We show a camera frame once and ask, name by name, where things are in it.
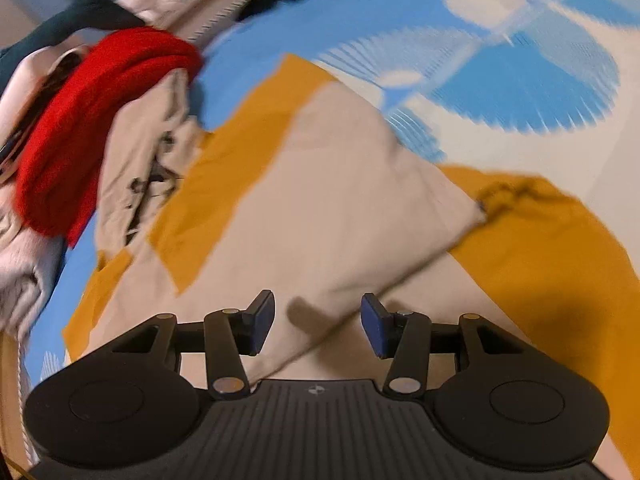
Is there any red knitted sweater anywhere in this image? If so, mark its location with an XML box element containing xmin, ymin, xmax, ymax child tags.
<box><xmin>12</xmin><ymin>27</ymin><xmax>206</xmax><ymax>249</ymax></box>

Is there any blue patterned bed sheet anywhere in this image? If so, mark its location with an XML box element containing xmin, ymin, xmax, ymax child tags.
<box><xmin>22</xmin><ymin>0</ymin><xmax>640</xmax><ymax>401</ymax></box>

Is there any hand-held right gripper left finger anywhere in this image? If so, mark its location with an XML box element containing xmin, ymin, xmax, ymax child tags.
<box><xmin>111</xmin><ymin>289</ymin><xmax>276</xmax><ymax>402</ymax></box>

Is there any beige folded cloth dark trim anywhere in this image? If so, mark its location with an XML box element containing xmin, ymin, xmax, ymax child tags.
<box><xmin>0</xmin><ymin>42</ymin><xmax>96</xmax><ymax>187</ymax></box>

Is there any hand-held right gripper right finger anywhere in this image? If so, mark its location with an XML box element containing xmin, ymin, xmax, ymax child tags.
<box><xmin>360</xmin><ymin>293</ymin><xmax>527</xmax><ymax>399</ymax></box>

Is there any beige bed frame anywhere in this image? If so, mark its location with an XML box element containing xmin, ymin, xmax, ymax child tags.
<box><xmin>170</xmin><ymin>0</ymin><xmax>287</xmax><ymax>49</ymax></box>

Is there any yellow and beige jacket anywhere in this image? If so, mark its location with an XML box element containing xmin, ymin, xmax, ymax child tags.
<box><xmin>62</xmin><ymin>54</ymin><xmax>640</xmax><ymax>397</ymax></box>

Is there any teal cloth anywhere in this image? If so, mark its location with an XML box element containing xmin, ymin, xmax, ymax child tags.
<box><xmin>0</xmin><ymin>0</ymin><xmax>147</xmax><ymax>92</ymax></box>

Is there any white folded towel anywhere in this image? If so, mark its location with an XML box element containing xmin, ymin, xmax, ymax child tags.
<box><xmin>0</xmin><ymin>199</ymin><xmax>69</xmax><ymax>337</ymax></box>

